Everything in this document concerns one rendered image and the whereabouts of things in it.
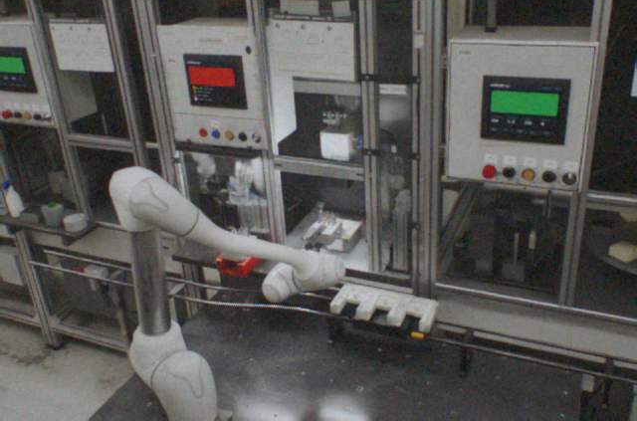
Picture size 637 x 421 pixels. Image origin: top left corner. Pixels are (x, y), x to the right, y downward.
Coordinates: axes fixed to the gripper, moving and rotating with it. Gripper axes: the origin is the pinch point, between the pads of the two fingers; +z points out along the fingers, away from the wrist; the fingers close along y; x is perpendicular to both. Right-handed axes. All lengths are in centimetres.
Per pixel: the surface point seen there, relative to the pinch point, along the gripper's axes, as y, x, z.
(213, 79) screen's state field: 61, 38, -2
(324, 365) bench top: -35.7, -12.4, -30.1
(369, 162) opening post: 32.2, -20.4, 1.7
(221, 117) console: 45, 39, 0
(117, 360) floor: -104, 132, 7
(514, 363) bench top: -36, -76, -7
